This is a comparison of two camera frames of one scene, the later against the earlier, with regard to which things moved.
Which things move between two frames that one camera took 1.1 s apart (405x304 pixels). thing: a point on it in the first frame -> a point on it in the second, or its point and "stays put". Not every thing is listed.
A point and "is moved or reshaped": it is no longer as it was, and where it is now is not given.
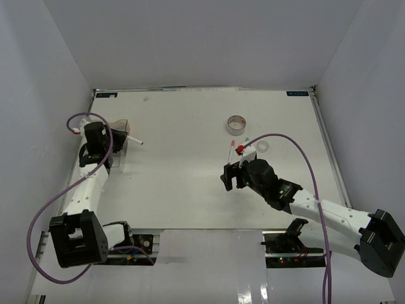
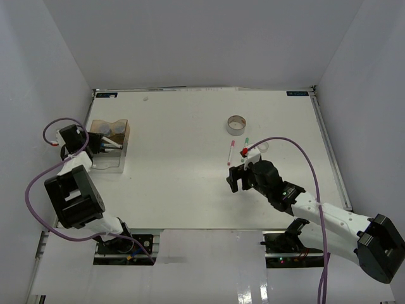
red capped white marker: [128, 137] is moved or reshaped
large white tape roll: [236, 125] stays put
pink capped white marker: [231, 150] stays put
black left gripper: [120, 137] -> [96, 139]
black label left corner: [106, 95] stays put
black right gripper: [231, 171] stays put
